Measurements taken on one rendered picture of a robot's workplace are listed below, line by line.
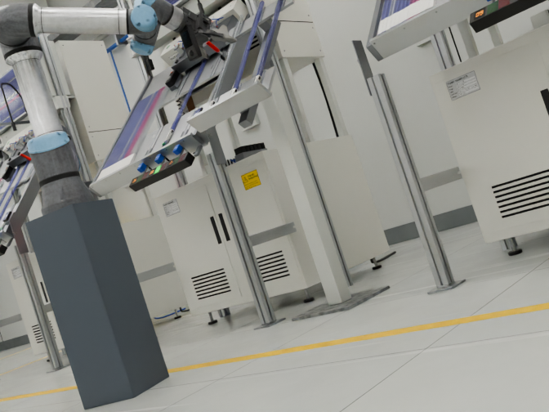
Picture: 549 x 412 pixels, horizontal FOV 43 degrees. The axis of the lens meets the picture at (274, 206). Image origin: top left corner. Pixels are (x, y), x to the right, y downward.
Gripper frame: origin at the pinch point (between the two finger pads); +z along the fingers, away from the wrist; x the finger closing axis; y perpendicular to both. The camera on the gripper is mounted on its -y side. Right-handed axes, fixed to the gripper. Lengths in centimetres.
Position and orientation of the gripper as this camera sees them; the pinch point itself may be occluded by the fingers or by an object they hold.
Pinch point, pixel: (223, 51)
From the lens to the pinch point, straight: 247.4
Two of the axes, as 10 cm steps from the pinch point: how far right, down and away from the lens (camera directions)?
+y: 0.1, -9.2, 3.8
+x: -7.1, 2.6, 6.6
